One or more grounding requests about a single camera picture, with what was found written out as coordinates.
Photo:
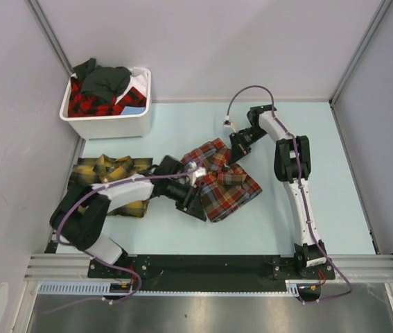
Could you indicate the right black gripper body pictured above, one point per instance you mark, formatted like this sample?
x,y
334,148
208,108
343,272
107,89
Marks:
x,y
245,139

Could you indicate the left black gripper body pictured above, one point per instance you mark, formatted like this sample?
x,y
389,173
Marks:
x,y
182,200

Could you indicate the red brown plaid shirt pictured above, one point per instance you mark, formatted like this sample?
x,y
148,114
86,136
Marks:
x,y
225,188

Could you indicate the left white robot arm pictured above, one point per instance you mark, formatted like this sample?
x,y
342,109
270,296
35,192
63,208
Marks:
x,y
80,216

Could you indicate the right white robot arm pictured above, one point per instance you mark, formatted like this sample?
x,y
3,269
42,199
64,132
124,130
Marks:
x,y
292,167

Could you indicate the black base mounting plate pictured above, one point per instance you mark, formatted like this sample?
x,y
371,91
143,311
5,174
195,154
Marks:
x,y
221,273

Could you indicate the folded yellow plaid shirt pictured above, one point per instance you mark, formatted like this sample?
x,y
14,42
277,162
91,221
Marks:
x,y
106,169

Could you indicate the white plastic laundry bin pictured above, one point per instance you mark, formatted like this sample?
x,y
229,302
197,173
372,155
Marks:
x,y
125,124

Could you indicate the white shirt in bin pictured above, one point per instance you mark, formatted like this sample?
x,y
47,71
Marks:
x,y
139,79

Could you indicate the red black checked shirt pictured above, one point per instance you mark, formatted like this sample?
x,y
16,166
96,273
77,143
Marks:
x,y
81,105

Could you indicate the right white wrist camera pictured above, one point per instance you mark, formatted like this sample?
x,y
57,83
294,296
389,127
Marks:
x,y
227,123

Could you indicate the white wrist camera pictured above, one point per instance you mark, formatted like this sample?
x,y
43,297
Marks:
x,y
194,172
227,123

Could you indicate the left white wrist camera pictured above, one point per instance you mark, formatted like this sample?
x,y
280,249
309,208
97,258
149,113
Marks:
x,y
194,172

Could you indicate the white slotted cable duct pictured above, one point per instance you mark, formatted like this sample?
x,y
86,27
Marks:
x,y
117,290

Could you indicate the aluminium frame rail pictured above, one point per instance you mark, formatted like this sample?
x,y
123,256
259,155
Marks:
x,y
73,267

